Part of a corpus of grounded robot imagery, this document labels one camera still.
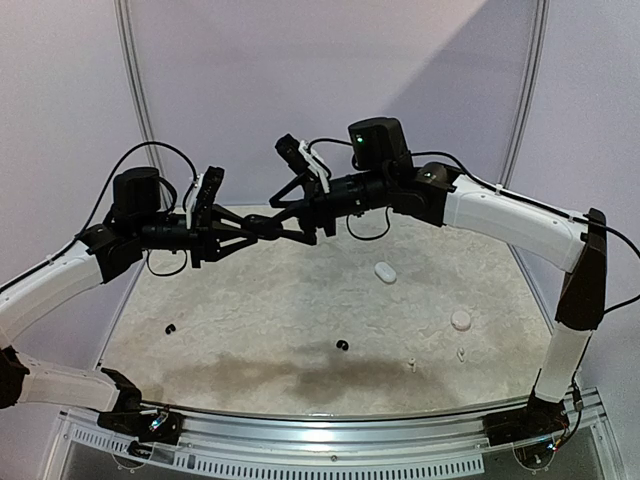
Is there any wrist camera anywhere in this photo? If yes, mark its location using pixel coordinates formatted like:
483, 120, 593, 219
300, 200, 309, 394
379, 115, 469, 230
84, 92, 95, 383
275, 134, 331, 194
183, 166, 225, 230

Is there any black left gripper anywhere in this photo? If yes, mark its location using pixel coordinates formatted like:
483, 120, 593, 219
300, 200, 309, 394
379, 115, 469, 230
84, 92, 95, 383
134, 203, 258, 267

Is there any aluminium front rail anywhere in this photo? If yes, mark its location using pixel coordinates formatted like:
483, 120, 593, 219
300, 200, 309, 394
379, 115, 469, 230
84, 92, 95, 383
45, 390, 624, 479

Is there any black oval charging case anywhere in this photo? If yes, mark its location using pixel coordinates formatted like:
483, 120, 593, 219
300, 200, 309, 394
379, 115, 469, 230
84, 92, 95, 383
242, 214, 282, 241

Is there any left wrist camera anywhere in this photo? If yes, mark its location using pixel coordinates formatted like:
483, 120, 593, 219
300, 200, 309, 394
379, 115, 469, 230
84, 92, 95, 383
183, 166, 225, 230

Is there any aluminium wall post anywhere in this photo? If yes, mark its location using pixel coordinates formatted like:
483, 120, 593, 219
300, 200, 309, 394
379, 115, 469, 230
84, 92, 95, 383
492, 0, 550, 201
114, 0, 155, 141

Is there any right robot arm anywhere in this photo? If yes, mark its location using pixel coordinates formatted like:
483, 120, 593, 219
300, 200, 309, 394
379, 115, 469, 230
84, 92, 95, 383
270, 117, 607, 446

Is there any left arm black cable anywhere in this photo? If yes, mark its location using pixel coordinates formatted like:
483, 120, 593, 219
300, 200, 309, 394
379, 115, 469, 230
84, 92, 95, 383
74, 141, 199, 277

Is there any white oval charging case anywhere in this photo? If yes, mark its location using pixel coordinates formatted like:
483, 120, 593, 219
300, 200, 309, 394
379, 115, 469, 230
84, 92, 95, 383
374, 261, 397, 284

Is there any right aluminium wall post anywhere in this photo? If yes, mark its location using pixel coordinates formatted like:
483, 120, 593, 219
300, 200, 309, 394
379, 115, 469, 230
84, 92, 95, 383
492, 0, 550, 201

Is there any left aluminium wall post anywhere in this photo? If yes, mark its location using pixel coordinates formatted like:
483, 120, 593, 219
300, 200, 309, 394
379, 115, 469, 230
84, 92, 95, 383
114, 0, 155, 141

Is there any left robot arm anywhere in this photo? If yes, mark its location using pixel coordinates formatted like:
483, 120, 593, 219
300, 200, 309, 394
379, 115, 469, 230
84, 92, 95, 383
1, 167, 257, 445

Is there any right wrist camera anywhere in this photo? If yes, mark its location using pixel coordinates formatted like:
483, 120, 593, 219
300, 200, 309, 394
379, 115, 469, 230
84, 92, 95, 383
275, 134, 331, 194

